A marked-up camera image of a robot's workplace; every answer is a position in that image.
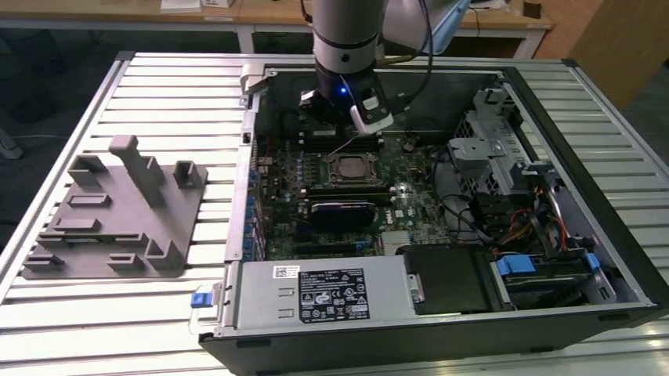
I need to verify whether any black graphics card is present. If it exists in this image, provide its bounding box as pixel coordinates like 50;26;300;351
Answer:
307;201;376;228

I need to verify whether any black plastic shroud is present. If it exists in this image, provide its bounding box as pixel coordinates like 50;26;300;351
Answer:
399;244;495;316

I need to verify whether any grey plastic parts rack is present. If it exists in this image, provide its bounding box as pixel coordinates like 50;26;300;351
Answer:
20;135;209;280

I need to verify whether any wooden cabinet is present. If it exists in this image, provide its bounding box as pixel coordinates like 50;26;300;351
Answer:
535;0;669;110

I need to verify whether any silver power supply handle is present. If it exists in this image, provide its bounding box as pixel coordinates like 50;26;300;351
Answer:
185;281;233;337

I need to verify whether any grey case latch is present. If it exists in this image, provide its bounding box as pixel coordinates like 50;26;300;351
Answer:
237;63;268;107

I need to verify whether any grey flat cable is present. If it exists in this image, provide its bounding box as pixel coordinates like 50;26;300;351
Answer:
542;174;575;236

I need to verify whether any black RAM stick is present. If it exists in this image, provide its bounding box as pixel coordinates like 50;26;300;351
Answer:
309;193;392;207

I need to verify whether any black open PC case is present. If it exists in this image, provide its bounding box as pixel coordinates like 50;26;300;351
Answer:
197;62;669;376

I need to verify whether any green motherboard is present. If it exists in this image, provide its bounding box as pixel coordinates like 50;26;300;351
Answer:
249;135;490;262

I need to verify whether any hard disk in blue carrier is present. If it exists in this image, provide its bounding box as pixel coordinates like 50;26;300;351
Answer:
492;252;602;310

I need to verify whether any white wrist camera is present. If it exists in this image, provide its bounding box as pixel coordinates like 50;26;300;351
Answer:
348;92;394;135

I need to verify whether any thin metal locking lever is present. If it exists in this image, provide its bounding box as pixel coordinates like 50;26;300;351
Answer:
327;136;368;157

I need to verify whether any white paper sheet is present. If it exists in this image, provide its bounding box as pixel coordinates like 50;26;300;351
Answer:
159;0;203;12

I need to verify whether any wooden desk white frame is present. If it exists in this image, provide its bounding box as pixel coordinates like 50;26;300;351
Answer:
0;0;555;60

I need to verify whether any silver power supply unit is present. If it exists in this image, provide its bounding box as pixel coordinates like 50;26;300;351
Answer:
228;260;419;330

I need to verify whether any black cable copper plug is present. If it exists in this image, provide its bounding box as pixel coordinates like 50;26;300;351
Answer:
376;0;435;114

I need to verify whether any grey chair leg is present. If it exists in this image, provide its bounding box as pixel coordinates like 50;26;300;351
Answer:
0;127;25;160

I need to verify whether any silver disk bay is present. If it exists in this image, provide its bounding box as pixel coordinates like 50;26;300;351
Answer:
488;234;621;313

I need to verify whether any yellow wire bundle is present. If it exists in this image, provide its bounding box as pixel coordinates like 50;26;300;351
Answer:
492;225;534;244

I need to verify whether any small grey wrist camera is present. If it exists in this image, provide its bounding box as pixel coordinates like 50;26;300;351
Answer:
299;89;320;117

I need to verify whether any silver drive cage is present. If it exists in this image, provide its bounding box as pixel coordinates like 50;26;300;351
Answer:
446;88;563;197

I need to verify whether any metal socket cover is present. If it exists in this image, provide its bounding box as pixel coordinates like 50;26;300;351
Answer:
327;153;379;185

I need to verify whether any silver chipset heat sink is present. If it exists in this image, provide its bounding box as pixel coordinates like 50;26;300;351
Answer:
383;230;414;255

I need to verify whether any red wire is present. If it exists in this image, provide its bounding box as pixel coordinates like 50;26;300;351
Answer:
552;217;571;252

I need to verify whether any black internal cable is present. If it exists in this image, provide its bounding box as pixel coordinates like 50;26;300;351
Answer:
438;193;498;248

